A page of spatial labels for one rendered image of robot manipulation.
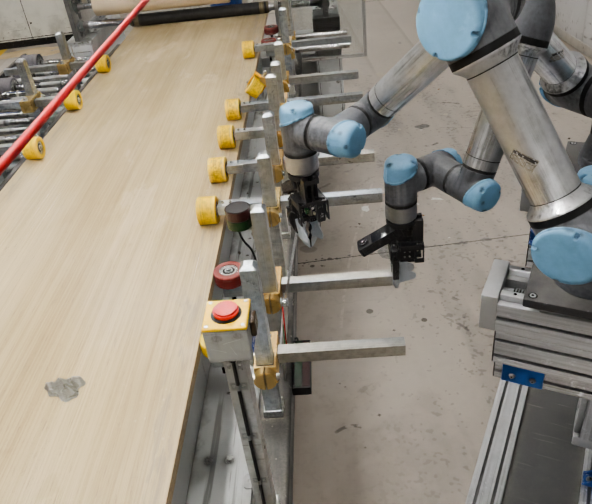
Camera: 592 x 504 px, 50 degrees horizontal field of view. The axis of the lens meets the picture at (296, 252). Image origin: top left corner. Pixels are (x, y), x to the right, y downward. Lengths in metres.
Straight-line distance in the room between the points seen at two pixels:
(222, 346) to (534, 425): 1.37
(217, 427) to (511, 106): 1.02
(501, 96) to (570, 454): 1.32
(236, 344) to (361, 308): 1.91
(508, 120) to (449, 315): 1.83
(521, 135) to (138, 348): 0.91
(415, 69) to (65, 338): 0.97
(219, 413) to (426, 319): 1.36
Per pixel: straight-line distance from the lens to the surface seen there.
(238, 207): 1.46
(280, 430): 1.48
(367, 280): 1.61
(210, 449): 1.59
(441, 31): 1.04
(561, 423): 2.19
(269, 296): 1.57
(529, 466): 2.06
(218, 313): 0.96
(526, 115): 1.06
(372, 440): 2.34
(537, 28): 1.36
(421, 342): 2.68
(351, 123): 1.29
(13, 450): 1.37
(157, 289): 1.62
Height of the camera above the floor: 1.84
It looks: 35 degrees down
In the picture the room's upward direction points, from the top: 7 degrees counter-clockwise
